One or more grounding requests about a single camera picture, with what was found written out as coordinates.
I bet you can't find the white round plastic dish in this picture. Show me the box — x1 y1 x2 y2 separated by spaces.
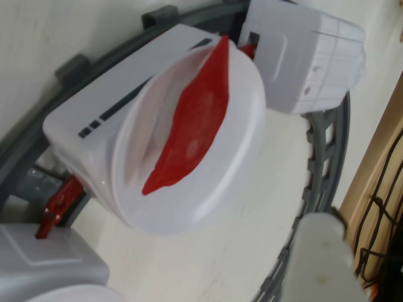
111 37 267 234

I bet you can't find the white train car, window stripe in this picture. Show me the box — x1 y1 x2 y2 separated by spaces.
42 24 223 198

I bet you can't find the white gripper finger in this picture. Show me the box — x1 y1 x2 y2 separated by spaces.
281 208 368 302

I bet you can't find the long red train coupler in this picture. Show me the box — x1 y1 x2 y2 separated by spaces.
35 175 85 240

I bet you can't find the grey toy rail track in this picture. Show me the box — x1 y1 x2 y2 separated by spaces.
0 0 352 302

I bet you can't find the grey train car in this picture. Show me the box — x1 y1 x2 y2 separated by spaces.
0 222 110 302

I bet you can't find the white train nose car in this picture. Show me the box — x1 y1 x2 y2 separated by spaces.
237 0 368 116

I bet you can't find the black cable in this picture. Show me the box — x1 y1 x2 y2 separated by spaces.
355 131 403 284

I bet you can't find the light wooden board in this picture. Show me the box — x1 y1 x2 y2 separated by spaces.
339 71 403 302

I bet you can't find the short red train coupler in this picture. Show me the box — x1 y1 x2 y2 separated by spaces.
239 42 258 60

